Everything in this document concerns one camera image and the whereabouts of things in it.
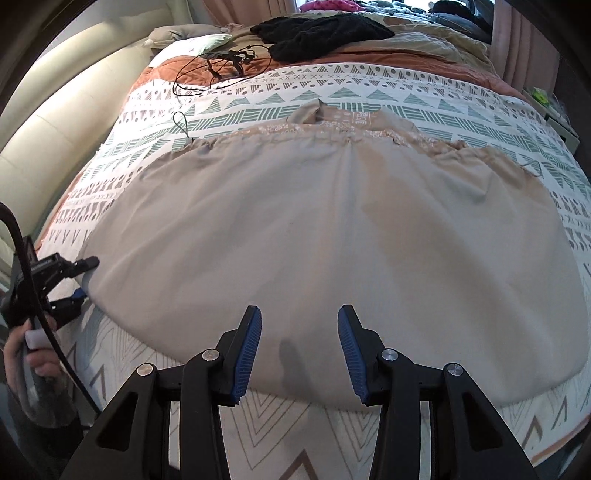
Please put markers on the patterned bed quilt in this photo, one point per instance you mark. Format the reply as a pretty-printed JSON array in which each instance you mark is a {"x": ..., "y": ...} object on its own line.
[{"x": 277, "y": 98}]

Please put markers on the pink garment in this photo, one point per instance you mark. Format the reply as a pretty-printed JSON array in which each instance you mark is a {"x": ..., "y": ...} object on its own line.
[{"x": 330, "y": 5}]

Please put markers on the cream padded headboard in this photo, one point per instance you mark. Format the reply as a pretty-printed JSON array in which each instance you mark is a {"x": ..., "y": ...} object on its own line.
[{"x": 69, "y": 115}]

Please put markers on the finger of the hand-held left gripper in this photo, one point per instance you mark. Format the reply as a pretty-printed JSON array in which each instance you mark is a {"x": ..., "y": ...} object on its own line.
[
  {"x": 69, "y": 307},
  {"x": 76, "y": 266}
]

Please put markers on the dark cloth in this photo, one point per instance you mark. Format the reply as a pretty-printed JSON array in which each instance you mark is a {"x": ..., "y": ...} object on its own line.
[{"x": 461, "y": 18}]

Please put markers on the pink curtain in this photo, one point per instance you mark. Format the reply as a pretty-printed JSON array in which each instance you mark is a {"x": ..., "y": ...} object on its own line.
[
  {"x": 258, "y": 9},
  {"x": 521, "y": 41}
]

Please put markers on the black knitted garment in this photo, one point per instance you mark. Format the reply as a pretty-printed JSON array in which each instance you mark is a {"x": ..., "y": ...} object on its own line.
[{"x": 323, "y": 34}]

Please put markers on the small green item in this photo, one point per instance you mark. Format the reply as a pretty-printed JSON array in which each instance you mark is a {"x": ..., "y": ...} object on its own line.
[{"x": 539, "y": 96}]

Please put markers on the person's left forearm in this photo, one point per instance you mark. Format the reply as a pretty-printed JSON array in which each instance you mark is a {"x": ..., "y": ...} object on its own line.
[{"x": 37, "y": 447}]

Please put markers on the beige jacket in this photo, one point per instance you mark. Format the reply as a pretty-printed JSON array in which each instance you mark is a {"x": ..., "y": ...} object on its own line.
[{"x": 300, "y": 230}]

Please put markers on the person's left hand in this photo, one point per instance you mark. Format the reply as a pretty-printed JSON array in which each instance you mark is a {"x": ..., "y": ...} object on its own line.
[{"x": 41, "y": 357}]

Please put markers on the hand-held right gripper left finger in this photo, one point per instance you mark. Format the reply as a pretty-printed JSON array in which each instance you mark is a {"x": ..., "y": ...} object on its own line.
[{"x": 247, "y": 353}]

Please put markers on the white bedside table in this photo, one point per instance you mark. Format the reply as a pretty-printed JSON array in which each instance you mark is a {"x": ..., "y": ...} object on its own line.
[{"x": 565, "y": 134}]

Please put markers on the beige pillow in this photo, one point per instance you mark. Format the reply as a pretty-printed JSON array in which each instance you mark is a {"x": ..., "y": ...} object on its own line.
[{"x": 175, "y": 34}]

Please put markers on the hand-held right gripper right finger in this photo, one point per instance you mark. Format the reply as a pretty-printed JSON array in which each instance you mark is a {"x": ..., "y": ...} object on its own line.
[{"x": 353, "y": 355}]

